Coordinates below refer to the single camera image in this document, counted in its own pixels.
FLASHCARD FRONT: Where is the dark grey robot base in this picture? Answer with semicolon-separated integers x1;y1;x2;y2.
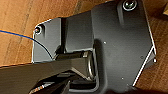
0;49;98;94

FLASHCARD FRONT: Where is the thin blue cable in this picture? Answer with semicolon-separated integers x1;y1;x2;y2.
0;29;45;52

